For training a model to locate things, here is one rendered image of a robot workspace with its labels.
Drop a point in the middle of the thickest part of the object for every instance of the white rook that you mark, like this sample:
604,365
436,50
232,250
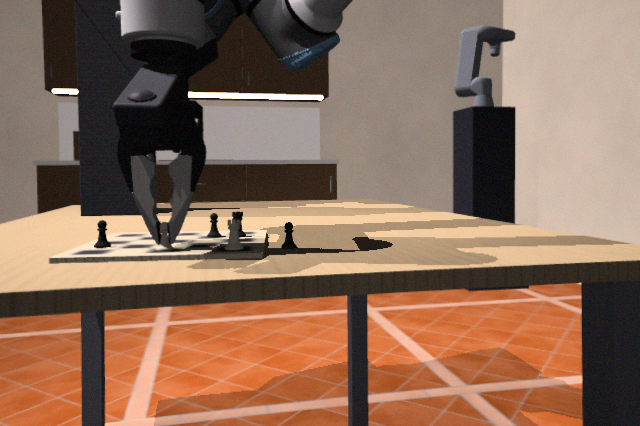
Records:
234,242

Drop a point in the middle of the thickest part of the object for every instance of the white pawn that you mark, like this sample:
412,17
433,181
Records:
164,241

